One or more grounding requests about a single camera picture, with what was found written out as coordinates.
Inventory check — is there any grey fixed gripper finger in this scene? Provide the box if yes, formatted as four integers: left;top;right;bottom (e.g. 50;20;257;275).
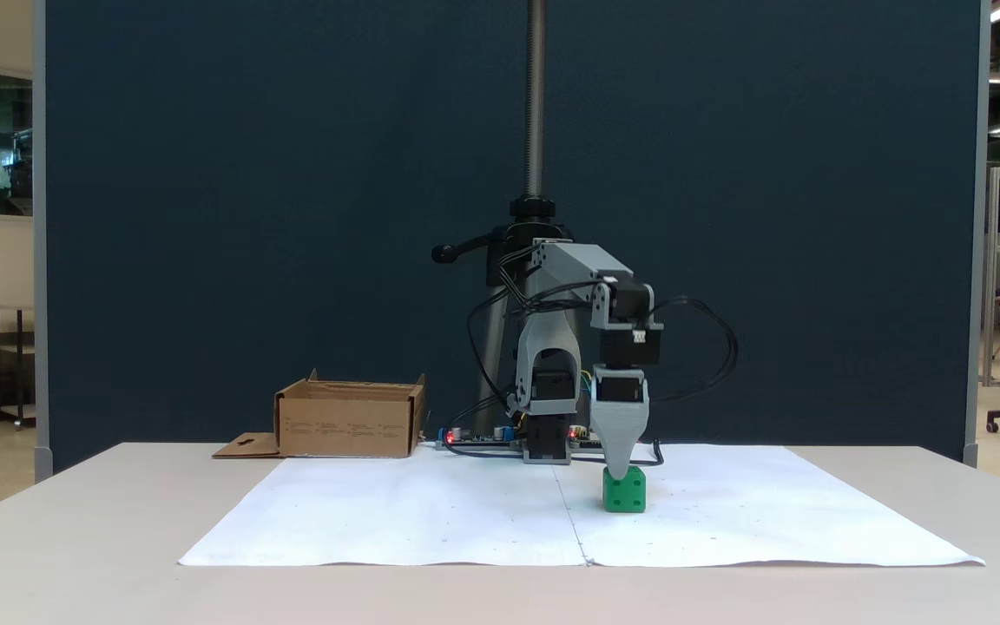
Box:
591;399;650;480

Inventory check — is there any green die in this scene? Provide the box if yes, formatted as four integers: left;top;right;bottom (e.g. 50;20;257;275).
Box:
602;465;648;514

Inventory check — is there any circuit board with blue terminals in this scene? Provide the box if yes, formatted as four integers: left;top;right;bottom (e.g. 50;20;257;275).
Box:
435;424;523;452

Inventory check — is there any white paper sheet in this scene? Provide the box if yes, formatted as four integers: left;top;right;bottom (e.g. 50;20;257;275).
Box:
552;444;986;569
177;444;589;569

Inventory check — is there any black tripod with metal pole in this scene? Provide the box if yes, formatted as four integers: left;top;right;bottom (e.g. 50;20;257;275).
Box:
431;0;580;426

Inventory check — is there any brown cardboard box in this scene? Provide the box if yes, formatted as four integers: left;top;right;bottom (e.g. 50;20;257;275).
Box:
212;369;427;460

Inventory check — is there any dark blue partition panel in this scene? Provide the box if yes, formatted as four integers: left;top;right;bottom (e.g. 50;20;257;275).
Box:
34;0;990;484

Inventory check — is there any dark wheeled cart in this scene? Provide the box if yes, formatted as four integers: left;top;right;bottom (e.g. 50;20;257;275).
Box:
0;304;36;430

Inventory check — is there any black cable on table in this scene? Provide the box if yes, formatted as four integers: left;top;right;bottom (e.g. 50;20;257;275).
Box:
571;438;665;468

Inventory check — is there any black gripper motor wire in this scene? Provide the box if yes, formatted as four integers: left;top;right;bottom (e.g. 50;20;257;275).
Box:
639;295;740;405

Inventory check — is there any black arm wire bundle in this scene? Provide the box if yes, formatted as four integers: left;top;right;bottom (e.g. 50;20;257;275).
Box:
464;243;605;419

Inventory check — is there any wall window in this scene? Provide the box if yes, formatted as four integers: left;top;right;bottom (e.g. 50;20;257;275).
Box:
0;62;35;226

